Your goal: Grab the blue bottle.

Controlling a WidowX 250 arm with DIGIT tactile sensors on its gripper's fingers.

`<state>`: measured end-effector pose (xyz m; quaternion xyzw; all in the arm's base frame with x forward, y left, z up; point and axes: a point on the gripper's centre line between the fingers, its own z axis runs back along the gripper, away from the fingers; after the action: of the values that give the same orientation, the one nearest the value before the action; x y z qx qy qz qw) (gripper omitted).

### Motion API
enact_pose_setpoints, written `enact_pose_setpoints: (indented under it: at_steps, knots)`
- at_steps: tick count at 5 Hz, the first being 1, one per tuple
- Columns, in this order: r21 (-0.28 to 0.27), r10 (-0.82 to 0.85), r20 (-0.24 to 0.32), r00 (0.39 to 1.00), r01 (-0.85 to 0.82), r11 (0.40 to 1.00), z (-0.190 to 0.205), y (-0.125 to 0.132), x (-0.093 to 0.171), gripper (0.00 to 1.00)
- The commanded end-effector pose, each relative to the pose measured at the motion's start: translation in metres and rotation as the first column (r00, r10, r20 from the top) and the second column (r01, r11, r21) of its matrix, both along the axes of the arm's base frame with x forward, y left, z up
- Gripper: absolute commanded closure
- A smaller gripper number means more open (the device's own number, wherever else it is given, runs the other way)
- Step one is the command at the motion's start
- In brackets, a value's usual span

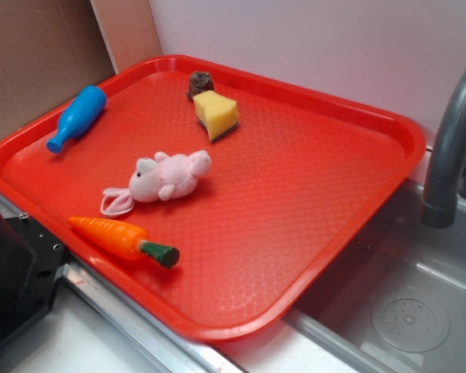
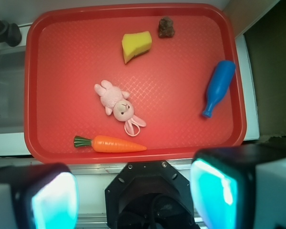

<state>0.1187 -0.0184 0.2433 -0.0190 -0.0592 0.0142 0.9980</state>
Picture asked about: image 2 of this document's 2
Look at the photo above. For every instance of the orange toy carrot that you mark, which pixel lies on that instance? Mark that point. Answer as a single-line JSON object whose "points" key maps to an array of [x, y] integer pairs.
{"points": [[107, 144]]}

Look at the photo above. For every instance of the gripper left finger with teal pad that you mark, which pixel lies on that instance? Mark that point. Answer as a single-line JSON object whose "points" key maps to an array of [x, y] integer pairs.
{"points": [[38, 197]]}

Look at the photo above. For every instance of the black faucet fixture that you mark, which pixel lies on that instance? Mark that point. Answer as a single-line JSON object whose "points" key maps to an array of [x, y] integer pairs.
{"points": [[10, 33]]}

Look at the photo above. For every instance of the brown rock-like lump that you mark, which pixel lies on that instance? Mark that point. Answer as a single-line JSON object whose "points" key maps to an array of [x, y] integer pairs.
{"points": [[166, 27]]}

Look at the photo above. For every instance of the blue plastic bottle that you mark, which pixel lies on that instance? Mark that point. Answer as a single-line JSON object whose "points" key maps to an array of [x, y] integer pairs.
{"points": [[219, 85]]}

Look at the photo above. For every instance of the pink plush bunny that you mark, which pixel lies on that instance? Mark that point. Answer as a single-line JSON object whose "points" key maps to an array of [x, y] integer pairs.
{"points": [[115, 102]]}

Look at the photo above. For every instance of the black octagonal mount plate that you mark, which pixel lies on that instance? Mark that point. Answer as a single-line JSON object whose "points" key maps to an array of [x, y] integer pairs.
{"points": [[149, 195]]}

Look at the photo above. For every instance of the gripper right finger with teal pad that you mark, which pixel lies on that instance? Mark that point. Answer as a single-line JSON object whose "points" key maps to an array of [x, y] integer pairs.
{"points": [[242, 187]]}

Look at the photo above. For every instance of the yellow sponge wedge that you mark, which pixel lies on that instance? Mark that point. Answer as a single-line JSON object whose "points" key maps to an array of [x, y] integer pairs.
{"points": [[134, 44]]}

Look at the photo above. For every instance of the red plastic tray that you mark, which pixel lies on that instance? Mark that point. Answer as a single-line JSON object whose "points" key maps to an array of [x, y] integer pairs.
{"points": [[69, 51]]}

